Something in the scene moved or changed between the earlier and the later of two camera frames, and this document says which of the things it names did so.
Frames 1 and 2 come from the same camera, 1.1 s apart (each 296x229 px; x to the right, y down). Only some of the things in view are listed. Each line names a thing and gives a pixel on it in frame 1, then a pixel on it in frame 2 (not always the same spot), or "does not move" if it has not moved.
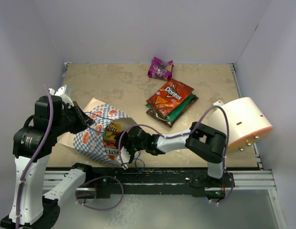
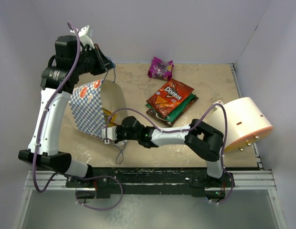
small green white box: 219,102 does not move
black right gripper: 123,135 -> 119,140
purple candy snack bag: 161,69 does not move
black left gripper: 80,126 -> 100,69
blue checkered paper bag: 90,140 -> 88,101
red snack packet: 168,97 does not move
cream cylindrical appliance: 248,123 does not move
